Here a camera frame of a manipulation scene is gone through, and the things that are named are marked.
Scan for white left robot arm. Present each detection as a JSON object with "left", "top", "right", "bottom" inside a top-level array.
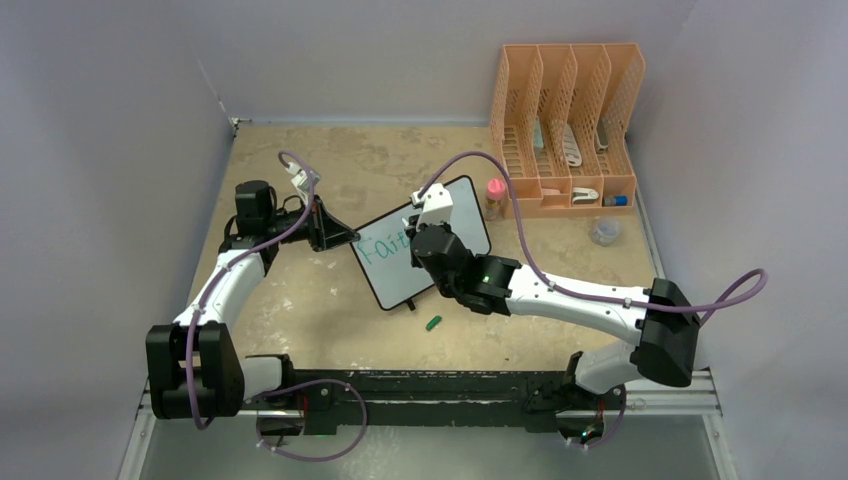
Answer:
[{"left": 145, "top": 180, "right": 360, "bottom": 428}]

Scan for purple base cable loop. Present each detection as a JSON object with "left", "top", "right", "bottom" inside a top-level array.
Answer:
[{"left": 254, "top": 378, "right": 368, "bottom": 466}]

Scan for white stapler in organizer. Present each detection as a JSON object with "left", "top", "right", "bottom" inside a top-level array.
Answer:
[{"left": 571, "top": 187, "right": 600, "bottom": 205}]

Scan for clear small plastic jar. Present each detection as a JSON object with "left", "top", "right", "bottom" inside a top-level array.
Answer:
[{"left": 589, "top": 217, "right": 622, "bottom": 247}]

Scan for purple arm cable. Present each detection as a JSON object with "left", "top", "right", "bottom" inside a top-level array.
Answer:
[
  {"left": 417, "top": 150, "right": 770, "bottom": 326},
  {"left": 184, "top": 151, "right": 317, "bottom": 433}
]

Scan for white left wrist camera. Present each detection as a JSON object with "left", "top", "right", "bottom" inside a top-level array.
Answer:
[{"left": 286, "top": 162, "right": 321, "bottom": 204}]

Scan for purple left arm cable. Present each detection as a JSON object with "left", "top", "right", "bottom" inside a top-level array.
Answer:
[{"left": 184, "top": 151, "right": 317, "bottom": 433}]

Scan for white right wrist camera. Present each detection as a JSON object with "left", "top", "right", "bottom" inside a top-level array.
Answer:
[{"left": 409, "top": 183, "right": 453, "bottom": 231}]

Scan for pink cartoon bottle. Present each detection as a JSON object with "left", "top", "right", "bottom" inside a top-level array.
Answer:
[{"left": 483, "top": 178, "right": 507, "bottom": 221}]

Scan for green marker cap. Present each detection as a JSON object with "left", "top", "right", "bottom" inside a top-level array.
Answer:
[{"left": 425, "top": 316, "right": 442, "bottom": 331}]

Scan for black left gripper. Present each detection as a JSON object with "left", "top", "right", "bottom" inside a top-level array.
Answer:
[{"left": 265, "top": 195, "right": 359, "bottom": 253}]

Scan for blue capped item in organizer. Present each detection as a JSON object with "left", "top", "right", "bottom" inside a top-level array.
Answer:
[{"left": 602, "top": 195, "right": 629, "bottom": 207}]

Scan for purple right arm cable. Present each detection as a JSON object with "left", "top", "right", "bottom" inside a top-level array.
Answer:
[{"left": 417, "top": 150, "right": 770, "bottom": 326}]

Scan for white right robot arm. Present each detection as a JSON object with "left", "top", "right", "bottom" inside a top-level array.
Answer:
[{"left": 405, "top": 225, "right": 701, "bottom": 407}]

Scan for peach plastic file organizer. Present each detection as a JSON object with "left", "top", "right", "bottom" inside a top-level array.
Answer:
[{"left": 489, "top": 43, "right": 646, "bottom": 218}]

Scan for grey tool in organizer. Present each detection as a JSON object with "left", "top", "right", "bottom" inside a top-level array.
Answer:
[{"left": 594, "top": 120, "right": 609, "bottom": 153}]

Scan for white long tool in organizer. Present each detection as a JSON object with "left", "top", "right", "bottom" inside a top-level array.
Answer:
[{"left": 563, "top": 124, "right": 583, "bottom": 168}]

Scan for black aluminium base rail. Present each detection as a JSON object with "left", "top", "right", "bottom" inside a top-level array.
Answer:
[{"left": 137, "top": 367, "right": 722, "bottom": 439}]

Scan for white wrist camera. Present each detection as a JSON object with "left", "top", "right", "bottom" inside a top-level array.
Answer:
[
  {"left": 286, "top": 162, "right": 321, "bottom": 204},
  {"left": 409, "top": 183, "right": 453, "bottom": 231}
]

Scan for white whiteboard black frame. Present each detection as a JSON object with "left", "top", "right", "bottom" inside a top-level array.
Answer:
[{"left": 351, "top": 175, "right": 491, "bottom": 311}]

